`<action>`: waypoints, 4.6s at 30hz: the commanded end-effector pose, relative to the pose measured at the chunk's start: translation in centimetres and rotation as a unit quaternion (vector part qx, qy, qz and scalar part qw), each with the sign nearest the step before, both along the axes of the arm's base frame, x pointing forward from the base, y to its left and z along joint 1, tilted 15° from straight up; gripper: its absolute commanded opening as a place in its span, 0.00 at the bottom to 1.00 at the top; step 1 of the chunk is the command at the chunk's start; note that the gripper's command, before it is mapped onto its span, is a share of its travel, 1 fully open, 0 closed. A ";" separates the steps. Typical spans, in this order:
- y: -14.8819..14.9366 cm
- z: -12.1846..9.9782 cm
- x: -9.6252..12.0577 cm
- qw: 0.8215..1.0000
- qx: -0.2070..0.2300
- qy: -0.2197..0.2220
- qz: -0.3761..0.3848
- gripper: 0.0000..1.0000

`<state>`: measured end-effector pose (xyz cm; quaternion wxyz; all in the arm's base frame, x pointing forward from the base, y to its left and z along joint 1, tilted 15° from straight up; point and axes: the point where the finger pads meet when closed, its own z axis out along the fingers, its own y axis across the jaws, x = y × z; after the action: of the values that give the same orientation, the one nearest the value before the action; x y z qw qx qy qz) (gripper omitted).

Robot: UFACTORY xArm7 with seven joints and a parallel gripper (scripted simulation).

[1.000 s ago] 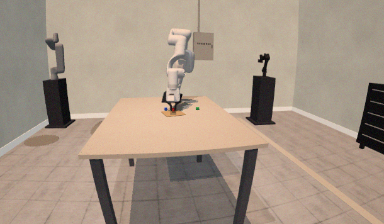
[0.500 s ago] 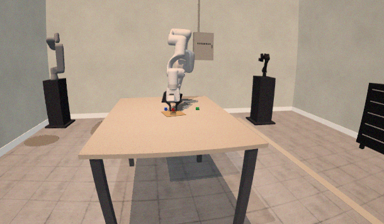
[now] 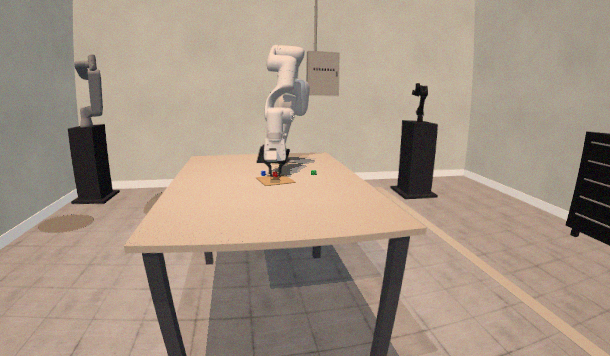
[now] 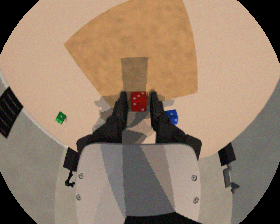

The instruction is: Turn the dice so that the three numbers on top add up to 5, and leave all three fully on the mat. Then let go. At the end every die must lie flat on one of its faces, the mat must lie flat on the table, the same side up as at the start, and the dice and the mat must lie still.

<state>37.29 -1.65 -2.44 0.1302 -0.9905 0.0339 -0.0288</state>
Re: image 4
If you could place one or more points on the tan mat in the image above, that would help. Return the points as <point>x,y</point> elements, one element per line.
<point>138,46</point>

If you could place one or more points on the red die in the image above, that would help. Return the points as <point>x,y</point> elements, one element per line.
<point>138,101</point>

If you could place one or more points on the green die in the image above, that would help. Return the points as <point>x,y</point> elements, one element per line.
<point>60,117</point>

